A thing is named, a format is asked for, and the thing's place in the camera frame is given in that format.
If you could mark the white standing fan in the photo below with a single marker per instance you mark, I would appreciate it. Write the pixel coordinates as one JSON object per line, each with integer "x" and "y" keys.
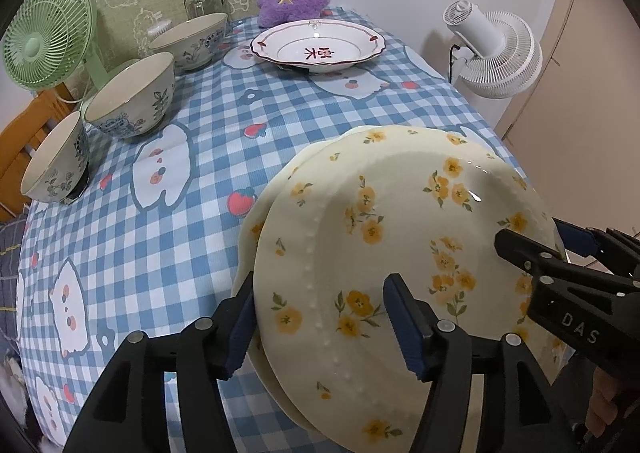
{"x": 500, "y": 53}

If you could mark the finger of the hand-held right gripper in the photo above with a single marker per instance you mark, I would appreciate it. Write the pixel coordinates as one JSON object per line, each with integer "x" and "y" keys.
{"x": 580, "y": 240}
{"x": 525, "y": 255}

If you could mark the small yellow floral plate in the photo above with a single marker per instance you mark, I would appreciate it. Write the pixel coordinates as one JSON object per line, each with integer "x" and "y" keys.
{"x": 400, "y": 233}

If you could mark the orange wooden chair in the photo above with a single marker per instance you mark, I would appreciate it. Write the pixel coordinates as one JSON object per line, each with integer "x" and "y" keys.
{"x": 25, "y": 133}

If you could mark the green desk fan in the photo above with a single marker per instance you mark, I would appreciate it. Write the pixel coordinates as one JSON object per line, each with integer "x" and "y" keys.
{"x": 45, "y": 33}

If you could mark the person's right hand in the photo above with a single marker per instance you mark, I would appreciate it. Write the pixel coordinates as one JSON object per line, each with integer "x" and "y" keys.
{"x": 602, "y": 403}

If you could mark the large scalloped yellow floral plate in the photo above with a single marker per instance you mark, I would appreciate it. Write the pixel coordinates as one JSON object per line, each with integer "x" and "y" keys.
{"x": 247, "y": 233}

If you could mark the white fuzzy cloth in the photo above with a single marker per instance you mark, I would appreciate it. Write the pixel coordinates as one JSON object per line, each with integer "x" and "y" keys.
{"x": 10, "y": 383}

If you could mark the white plate with red rim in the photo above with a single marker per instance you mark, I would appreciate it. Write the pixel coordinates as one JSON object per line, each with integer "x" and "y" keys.
{"x": 320, "y": 48}

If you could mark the clear cotton swab container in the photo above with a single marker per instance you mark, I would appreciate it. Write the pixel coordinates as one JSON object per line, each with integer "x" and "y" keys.
{"x": 160, "y": 28}

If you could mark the blue checked bear tablecloth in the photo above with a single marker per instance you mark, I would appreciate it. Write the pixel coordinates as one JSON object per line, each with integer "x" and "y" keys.
{"x": 200, "y": 233}

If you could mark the grey plaid pillow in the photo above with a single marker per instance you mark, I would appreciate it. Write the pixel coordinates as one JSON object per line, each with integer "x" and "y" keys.
{"x": 10, "y": 253}

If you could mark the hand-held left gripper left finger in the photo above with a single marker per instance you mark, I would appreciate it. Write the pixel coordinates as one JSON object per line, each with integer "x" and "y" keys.
{"x": 240, "y": 333}

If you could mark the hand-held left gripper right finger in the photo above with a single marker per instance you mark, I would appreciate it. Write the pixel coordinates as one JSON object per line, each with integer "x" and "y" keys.
{"x": 402, "y": 328}

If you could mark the cream bowl blue floral print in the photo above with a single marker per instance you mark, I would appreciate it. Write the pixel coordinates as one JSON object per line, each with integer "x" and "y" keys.
{"x": 55, "y": 158}
{"x": 130, "y": 93}
{"x": 190, "y": 38}

